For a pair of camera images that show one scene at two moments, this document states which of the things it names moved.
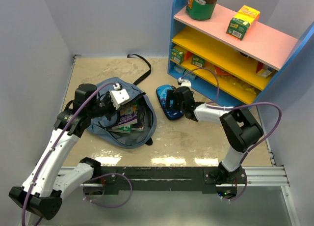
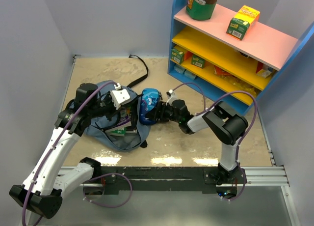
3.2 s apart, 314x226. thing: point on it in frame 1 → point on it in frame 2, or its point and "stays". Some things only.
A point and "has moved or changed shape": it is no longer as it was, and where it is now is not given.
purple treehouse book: (127, 113) has moved or changed shape
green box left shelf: (177, 56) stays
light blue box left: (179, 69) stays
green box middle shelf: (197, 61) stays
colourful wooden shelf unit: (205, 54) stays
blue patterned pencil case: (170, 114) has moved or changed shape
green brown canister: (201, 4) stays
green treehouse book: (127, 129) → (120, 132)
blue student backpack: (123, 140) has moved or changed shape
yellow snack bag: (240, 83) stays
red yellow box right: (263, 70) stays
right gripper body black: (171, 96) → (167, 112)
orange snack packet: (220, 70) stays
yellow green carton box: (245, 19) stays
